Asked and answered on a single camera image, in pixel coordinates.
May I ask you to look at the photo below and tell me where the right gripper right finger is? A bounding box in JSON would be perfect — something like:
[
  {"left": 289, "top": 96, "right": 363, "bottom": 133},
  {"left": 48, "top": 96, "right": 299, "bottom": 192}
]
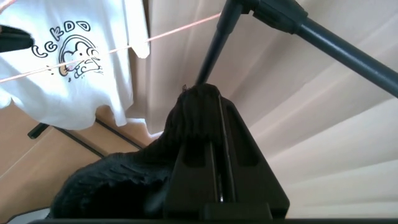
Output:
[{"left": 218, "top": 95, "right": 290, "bottom": 218}]

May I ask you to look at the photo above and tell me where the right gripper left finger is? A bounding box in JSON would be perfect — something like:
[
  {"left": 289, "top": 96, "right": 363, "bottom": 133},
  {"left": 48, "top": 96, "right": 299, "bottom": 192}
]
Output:
[{"left": 164, "top": 136, "right": 222, "bottom": 219}]

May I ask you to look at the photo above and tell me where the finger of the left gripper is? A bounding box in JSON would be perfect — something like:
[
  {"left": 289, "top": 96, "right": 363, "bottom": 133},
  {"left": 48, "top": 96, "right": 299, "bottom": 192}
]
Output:
[{"left": 0, "top": 24, "right": 34, "bottom": 54}]

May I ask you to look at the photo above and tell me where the black garment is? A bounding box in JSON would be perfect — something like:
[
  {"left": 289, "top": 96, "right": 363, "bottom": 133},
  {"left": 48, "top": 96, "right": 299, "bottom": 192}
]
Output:
[{"left": 46, "top": 83, "right": 223, "bottom": 220}]

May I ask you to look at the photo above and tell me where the white printed t-shirt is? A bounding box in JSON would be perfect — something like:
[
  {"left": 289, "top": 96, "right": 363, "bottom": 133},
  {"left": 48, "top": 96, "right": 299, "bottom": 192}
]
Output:
[{"left": 0, "top": 0, "right": 150, "bottom": 131}]

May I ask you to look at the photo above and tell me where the pink clothes hanger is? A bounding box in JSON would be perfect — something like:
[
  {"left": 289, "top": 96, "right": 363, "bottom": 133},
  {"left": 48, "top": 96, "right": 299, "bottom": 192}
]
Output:
[{"left": 0, "top": 0, "right": 222, "bottom": 84}]

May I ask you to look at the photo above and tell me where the black clothes rack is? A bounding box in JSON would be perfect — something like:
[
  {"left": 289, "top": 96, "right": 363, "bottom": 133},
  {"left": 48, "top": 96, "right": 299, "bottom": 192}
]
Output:
[{"left": 27, "top": 0, "right": 398, "bottom": 159}]

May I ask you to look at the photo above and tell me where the beige curtain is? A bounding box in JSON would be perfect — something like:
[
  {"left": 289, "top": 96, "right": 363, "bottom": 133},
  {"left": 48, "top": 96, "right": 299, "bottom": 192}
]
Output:
[{"left": 124, "top": 0, "right": 398, "bottom": 218}]

